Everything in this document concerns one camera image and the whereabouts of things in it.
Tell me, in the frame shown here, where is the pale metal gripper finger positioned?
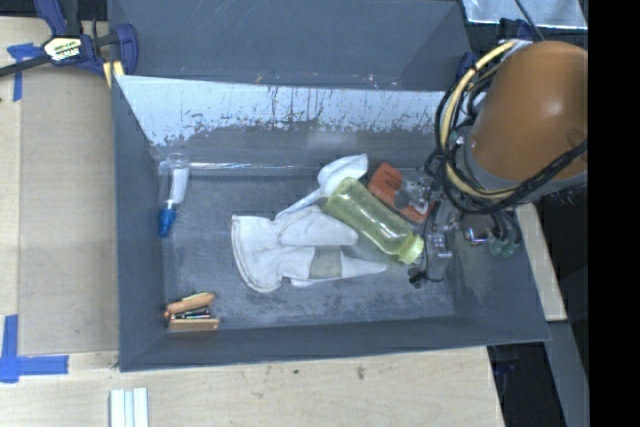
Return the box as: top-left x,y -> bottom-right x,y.
422,235 -> 455,283

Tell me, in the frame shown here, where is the yellow-green clear plastic bottle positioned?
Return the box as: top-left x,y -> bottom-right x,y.
323,176 -> 426,266

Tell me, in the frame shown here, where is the white cloth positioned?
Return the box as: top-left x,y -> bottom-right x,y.
230,153 -> 390,294

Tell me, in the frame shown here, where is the grey metal bin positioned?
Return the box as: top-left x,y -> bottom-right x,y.
105,0 -> 552,373

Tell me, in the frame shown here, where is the clear tube with blue tip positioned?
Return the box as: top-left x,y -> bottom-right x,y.
156,153 -> 193,239

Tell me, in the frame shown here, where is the pale wood flat board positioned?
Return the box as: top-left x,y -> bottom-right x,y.
17,63 -> 122,357

